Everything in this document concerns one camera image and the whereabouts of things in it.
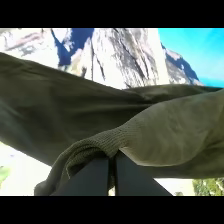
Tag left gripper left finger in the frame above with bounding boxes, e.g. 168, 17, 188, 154
50, 156, 111, 197

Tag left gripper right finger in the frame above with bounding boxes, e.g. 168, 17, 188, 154
114, 150, 173, 197

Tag olive green long-sleeved shirt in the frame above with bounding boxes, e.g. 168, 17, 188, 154
0, 51, 224, 197

